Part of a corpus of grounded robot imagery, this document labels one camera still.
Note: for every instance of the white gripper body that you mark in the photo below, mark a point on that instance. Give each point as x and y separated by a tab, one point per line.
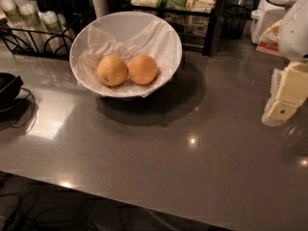
295	33

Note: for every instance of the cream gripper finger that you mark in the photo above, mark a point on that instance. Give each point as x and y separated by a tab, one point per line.
291	94
275	81

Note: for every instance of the orange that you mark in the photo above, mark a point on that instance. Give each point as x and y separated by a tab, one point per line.
112	71
142	69

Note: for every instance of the white bowl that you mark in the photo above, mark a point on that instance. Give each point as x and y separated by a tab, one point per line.
122	23

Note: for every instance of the white paper bowl liner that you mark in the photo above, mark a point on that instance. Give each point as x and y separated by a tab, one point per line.
160	42

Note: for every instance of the red white card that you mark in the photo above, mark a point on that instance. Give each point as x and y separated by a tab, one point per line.
268	41

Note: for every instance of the white appliance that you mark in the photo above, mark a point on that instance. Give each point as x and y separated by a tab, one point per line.
263	17

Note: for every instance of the black condiment shelf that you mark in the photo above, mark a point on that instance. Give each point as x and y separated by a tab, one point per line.
195	24

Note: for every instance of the green packet stack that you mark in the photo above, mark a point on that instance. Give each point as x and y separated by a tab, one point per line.
173	4

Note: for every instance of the white cylinder container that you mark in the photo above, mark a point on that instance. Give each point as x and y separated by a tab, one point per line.
98	0

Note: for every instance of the paper cup stack right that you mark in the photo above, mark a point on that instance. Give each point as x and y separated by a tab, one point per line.
53	24

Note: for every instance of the paper cup stack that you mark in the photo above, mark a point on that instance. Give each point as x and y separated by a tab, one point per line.
14	20
33	24
53	24

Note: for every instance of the paper cup stack middle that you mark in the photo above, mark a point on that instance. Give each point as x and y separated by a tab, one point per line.
33	24

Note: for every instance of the paper cup stack far left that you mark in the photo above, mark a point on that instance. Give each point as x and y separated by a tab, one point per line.
14	20

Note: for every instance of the black wire basket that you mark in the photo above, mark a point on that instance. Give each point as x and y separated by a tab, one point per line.
235	17

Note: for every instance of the black wire cup rack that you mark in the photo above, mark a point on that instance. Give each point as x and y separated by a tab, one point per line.
10	40

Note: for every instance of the black tray with cable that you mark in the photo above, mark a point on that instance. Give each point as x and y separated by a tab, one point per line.
17	104

